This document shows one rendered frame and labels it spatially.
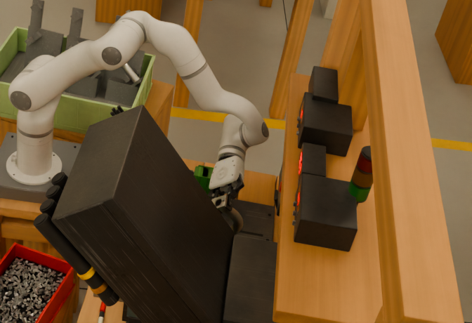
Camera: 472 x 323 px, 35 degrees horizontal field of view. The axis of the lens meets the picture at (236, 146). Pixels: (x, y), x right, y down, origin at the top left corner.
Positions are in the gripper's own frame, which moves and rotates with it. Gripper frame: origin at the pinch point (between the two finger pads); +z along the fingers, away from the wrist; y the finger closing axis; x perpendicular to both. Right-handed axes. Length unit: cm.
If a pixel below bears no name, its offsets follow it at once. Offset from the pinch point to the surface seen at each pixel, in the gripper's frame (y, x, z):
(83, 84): -85, -6, -79
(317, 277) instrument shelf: 45, -14, 40
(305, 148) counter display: 38.7, -14.2, 2.5
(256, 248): 11.0, 4.5, 14.8
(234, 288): 10.6, -1.9, 30.0
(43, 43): -94, -25, -92
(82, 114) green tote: -79, -6, -61
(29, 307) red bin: -55, -17, 30
